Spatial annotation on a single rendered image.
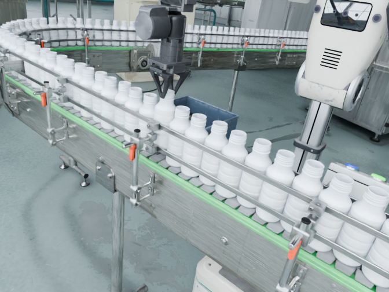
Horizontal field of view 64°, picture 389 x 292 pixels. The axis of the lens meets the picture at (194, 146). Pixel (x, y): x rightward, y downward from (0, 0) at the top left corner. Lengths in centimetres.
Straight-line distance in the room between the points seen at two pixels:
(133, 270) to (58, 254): 45
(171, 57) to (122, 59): 159
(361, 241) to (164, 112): 53
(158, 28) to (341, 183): 49
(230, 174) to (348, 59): 63
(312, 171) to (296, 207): 9
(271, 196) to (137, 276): 130
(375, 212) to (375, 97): 377
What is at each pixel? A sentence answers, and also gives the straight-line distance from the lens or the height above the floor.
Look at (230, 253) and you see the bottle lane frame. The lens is 82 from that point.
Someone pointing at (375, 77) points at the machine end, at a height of 73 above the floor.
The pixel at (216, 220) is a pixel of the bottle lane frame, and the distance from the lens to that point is 79.
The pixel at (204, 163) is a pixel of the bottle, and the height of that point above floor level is 106.
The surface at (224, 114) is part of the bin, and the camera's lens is 148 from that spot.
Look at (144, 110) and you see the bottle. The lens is 89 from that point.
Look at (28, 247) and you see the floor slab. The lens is 212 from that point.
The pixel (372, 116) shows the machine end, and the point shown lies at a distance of 442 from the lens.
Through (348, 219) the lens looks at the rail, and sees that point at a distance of 65.
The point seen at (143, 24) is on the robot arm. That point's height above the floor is 136.
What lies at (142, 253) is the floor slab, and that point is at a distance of 199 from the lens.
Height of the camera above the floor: 145
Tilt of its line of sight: 27 degrees down
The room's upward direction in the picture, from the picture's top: 8 degrees clockwise
